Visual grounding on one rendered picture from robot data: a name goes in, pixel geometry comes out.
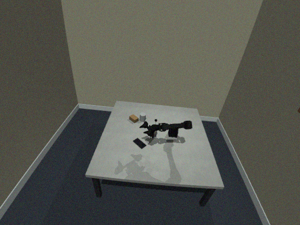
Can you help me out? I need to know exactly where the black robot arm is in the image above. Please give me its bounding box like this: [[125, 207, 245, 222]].
[[147, 121, 192, 137]]

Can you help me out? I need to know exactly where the tan rectangular block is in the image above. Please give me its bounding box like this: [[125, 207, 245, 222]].
[[129, 114, 139, 123]]

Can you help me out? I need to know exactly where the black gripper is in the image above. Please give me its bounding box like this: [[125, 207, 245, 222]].
[[140, 121, 151, 134]]

